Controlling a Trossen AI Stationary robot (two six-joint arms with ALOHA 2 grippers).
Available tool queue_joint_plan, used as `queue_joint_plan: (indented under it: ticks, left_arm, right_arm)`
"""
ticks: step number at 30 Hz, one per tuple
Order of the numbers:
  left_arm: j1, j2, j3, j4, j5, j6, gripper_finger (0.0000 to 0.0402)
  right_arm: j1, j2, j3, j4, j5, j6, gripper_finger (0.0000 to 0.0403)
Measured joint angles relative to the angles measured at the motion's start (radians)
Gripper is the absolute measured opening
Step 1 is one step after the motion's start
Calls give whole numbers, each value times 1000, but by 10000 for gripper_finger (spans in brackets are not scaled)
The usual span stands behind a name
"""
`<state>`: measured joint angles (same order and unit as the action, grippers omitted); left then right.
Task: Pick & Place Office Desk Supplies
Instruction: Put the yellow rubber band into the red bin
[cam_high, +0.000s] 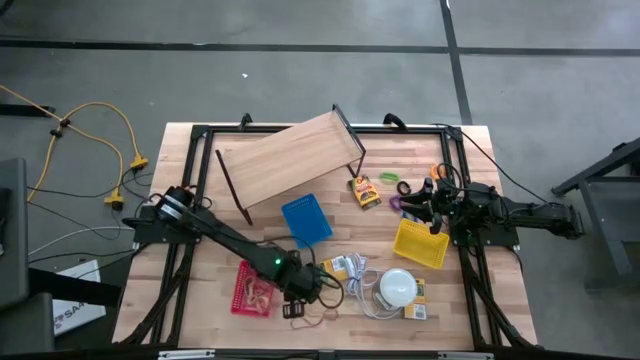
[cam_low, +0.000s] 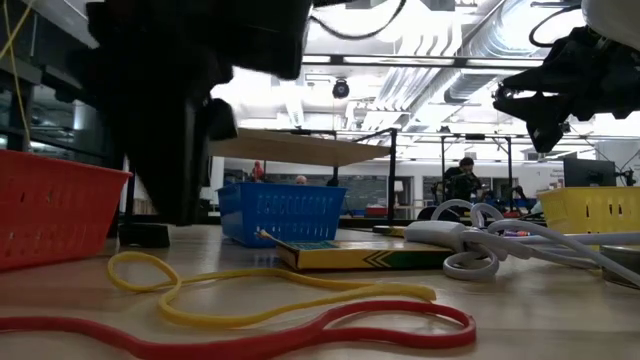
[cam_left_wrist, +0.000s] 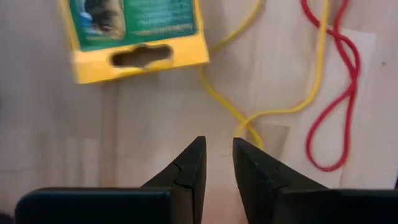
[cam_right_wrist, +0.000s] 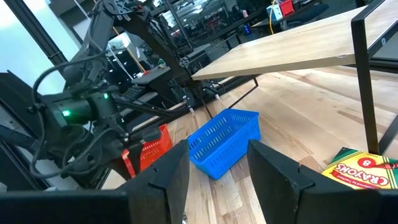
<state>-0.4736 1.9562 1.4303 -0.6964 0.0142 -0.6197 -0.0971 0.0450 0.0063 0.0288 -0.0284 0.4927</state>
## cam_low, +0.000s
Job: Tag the black round ceiling camera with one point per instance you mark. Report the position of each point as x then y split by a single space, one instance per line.
341 89

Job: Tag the yellow rubber band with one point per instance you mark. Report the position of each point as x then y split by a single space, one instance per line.
400 291

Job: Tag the black overhead frame bar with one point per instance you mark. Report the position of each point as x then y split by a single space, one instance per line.
400 61

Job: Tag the blue plastic basket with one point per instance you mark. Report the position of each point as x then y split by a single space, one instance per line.
280 215

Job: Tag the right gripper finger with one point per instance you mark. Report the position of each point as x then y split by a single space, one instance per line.
535 80
525 107

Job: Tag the yellow plastic basket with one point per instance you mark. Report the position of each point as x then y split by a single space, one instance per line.
590 210

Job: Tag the wooden shelf riser black legs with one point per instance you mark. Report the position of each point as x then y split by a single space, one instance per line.
300 147

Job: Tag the red background object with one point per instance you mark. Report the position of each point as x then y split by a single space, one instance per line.
257 171

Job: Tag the black monitor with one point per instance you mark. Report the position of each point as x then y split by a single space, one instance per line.
590 172

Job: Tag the red rubber band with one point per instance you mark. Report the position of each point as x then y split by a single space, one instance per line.
300 341

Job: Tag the red plastic basket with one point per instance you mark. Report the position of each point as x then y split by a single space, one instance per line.
50 210

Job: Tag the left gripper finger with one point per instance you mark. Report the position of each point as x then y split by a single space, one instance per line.
175 160
222 120

